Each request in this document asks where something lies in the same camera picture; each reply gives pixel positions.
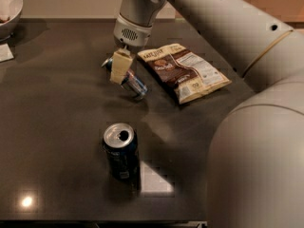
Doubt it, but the dark blue soda can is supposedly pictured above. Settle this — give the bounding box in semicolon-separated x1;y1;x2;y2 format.
102;123;139;180

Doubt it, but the brown white snack bag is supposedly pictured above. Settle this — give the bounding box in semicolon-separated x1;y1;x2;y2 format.
138;44;231;105

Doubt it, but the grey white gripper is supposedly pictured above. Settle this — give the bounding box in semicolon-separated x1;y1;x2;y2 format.
110;0;166;85

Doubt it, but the slim redbull can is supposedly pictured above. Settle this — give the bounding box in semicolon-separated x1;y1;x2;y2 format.
101;57;148;101

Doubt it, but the white bowl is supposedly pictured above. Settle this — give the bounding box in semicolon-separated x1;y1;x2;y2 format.
0;0;24;41

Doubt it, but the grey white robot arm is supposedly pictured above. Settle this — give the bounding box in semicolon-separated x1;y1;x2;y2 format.
114;0;304;228

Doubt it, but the white paper napkin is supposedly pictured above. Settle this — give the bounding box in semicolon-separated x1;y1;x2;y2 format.
0;44;13;62

